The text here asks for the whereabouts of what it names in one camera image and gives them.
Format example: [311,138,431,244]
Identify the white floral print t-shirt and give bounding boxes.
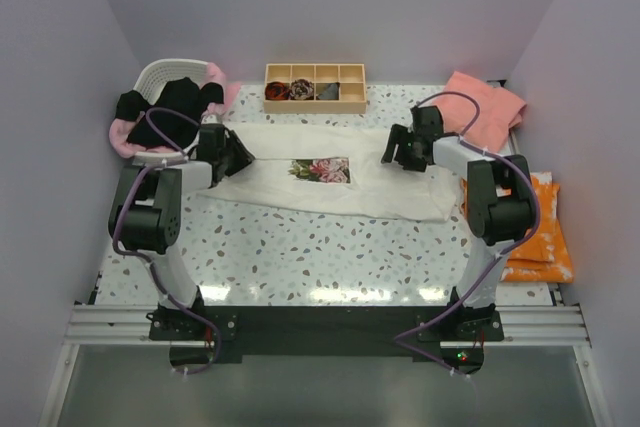
[204,123,461,222]

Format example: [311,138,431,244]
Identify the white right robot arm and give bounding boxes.
[381,106,541,340]

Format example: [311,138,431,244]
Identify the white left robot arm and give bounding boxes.
[108,124,255,339]

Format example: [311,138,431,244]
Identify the black garment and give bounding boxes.
[109,77,225,157]

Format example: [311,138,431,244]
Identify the wooden compartment organizer box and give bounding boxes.
[263,63,368,115]

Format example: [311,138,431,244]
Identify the salmon pink folded shirt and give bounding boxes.
[434,71,526,152]

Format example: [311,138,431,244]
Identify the grey folded cloth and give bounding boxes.
[316,82,340,101]

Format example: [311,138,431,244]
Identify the orange navy rolled tie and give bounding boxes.
[264,81,290,101]

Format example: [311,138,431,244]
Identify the floral rolled tie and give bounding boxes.
[289,78,315,101]

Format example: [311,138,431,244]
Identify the white plastic laundry basket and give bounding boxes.
[133,59,209,164]

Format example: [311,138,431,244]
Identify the light pink garment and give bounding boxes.
[109,63,240,158]

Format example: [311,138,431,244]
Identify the orange tie-dye folded shirt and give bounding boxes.
[459,170,574,284]

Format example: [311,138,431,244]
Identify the aluminium frame rail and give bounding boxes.
[38,304,614,427]

